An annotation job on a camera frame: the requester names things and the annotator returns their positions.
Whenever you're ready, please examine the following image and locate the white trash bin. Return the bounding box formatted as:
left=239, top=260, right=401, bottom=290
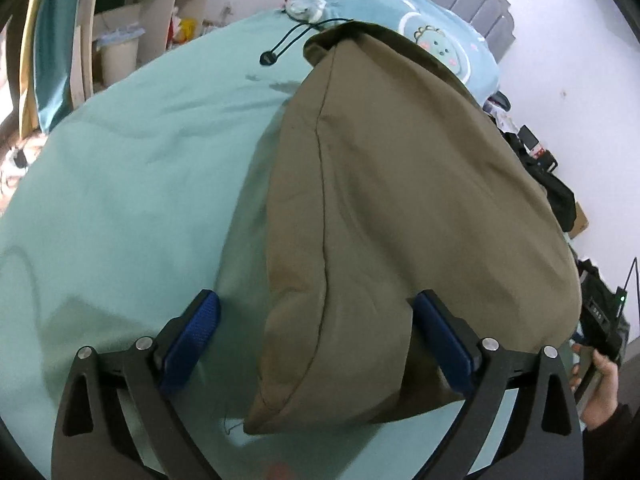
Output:
left=94, top=24, right=146, bottom=87

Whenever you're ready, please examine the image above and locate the person's right forearm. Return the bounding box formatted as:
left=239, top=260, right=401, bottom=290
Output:
left=581, top=400, right=640, bottom=480

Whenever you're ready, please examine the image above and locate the pile of black clothes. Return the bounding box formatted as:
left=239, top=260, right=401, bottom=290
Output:
left=482, top=89, right=577, bottom=233

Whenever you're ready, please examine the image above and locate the yellow toy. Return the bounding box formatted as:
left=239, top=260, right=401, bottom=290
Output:
left=171, top=16, right=199, bottom=45

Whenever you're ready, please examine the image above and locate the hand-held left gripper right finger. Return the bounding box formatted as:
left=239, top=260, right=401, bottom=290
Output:
left=406, top=289, right=584, bottom=480

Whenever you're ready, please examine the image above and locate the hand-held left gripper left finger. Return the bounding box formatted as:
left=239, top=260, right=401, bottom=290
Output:
left=50, top=289, right=223, bottom=480

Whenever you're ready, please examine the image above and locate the light blue cartoon pillow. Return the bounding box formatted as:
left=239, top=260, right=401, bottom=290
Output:
left=286, top=0, right=501, bottom=105

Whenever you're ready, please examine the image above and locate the teal upright board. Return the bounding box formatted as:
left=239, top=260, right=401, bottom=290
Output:
left=19, top=0, right=92, bottom=137

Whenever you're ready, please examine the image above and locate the teal bed sheet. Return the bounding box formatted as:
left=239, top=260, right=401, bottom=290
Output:
left=0, top=9, right=581, bottom=480

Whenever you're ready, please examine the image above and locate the olive green jacket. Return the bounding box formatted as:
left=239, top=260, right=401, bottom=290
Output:
left=242, top=18, right=583, bottom=436

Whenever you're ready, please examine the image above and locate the cardboard box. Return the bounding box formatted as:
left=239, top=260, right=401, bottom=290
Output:
left=569, top=201, right=592, bottom=237

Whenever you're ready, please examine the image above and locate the person's right hand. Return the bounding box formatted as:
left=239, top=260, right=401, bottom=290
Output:
left=569, top=342, right=622, bottom=431

